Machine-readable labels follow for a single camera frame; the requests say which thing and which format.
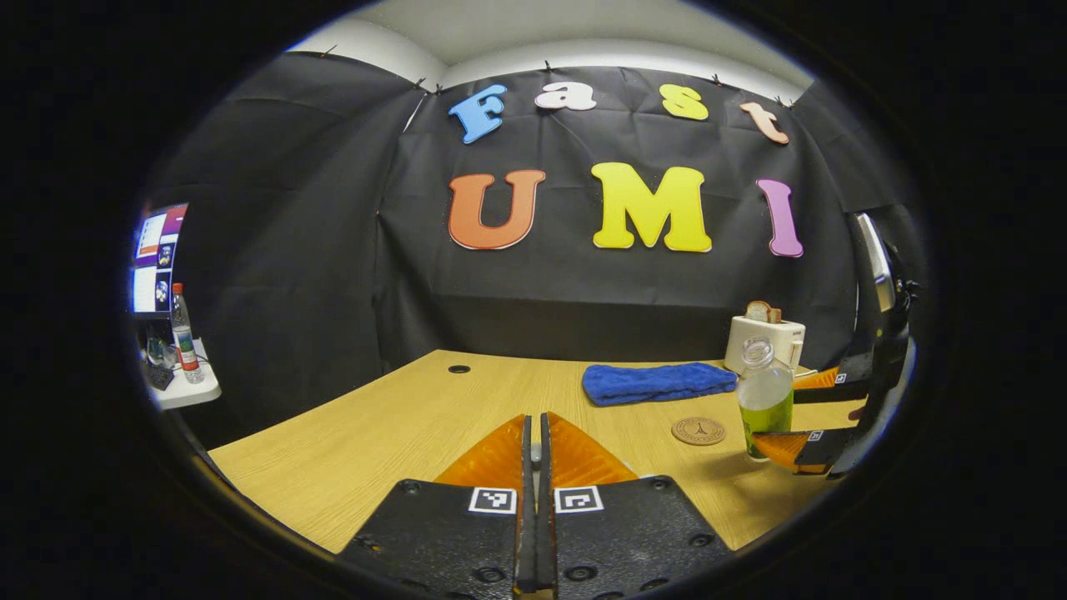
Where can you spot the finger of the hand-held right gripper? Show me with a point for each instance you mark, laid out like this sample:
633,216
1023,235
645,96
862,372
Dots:
834,393
834,446

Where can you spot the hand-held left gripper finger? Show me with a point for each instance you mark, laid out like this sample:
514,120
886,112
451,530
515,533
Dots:
546,550
527,550

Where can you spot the clear green-label water bottle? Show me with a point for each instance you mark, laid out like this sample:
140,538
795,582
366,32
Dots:
765,408

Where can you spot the round wooden coaster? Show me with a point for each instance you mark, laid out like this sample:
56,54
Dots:
698,431

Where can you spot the red-cap plastic bottle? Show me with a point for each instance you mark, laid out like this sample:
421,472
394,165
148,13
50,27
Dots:
187,342

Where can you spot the white toaster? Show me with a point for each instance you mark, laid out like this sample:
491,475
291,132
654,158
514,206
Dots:
775,337

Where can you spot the pale bread slice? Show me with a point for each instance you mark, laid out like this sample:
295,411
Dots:
757,312

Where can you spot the blue towel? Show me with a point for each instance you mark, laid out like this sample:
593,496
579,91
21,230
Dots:
658,383

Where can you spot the black backdrop cloth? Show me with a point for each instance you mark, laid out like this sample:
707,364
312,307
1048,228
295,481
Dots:
583,300

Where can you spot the white side table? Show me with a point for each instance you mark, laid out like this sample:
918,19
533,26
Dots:
196,390

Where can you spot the computer monitor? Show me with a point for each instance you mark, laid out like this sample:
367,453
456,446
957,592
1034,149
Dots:
158,258

